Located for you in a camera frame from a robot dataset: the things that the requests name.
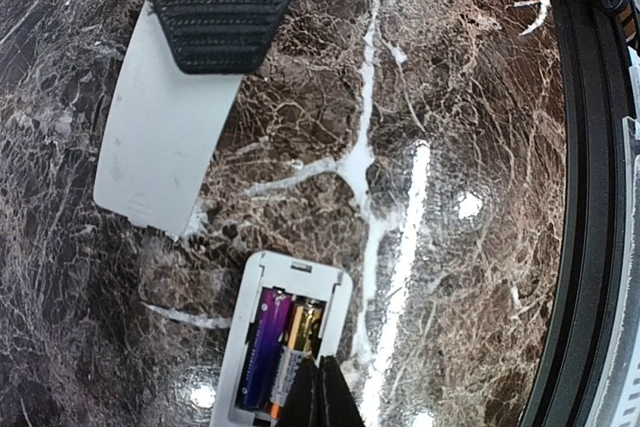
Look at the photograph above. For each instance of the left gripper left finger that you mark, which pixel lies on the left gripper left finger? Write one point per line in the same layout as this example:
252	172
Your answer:
301	408

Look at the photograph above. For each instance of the white battery cover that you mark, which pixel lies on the white battery cover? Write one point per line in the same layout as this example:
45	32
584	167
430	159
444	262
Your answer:
161	132

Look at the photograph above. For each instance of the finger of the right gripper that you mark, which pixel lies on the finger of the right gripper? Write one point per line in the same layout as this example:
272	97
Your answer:
219	36

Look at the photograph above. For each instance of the black front rail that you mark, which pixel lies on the black front rail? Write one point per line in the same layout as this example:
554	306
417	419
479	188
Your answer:
599	52

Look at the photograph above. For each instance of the blue battery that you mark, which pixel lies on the blue battery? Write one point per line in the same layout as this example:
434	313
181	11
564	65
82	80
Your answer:
262	355

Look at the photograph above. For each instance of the white slotted cable duct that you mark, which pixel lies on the white slotted cable duct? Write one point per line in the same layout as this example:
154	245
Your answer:
625	377

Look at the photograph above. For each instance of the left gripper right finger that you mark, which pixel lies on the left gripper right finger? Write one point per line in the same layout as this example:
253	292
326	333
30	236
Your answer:
337	405

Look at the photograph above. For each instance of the orange battery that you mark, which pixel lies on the orange battery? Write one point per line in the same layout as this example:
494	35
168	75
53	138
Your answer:
301	341

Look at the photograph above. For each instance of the white remote control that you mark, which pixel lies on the white remote control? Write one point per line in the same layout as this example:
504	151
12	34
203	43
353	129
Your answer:
300	278

